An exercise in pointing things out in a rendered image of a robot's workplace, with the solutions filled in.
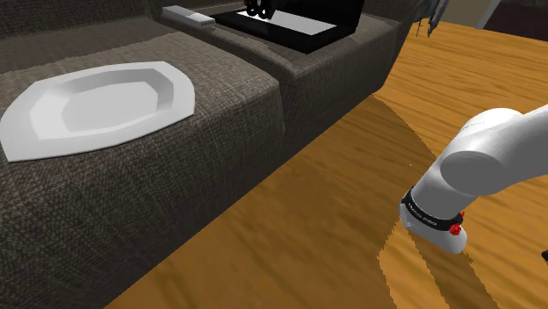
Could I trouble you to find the black laptop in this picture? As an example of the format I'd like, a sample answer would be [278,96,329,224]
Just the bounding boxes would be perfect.
[209,0,366,55]

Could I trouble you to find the grey remote control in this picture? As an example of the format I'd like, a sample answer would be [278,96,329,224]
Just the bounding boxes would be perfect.
[161,5,217,29]

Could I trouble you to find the white plate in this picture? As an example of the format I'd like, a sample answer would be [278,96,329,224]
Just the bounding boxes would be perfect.
[0,61,197,163]

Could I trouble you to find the dark grey fabric sofa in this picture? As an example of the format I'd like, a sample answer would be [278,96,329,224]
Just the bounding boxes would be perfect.
[0,0,423,309]

